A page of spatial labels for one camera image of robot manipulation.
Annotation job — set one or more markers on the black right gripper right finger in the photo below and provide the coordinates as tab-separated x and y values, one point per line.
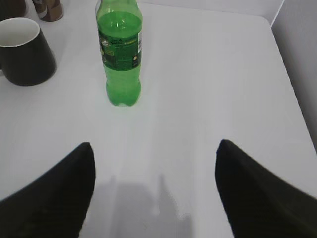
259	204

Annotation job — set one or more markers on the green sprite bottle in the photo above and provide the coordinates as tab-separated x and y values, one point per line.
119	24

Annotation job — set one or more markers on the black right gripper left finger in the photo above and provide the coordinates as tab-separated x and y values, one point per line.
55	204

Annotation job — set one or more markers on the brown coffee drink bottle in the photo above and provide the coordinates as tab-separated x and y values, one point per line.
48	10

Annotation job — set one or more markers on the black mug white interior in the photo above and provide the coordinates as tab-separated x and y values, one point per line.
25	56

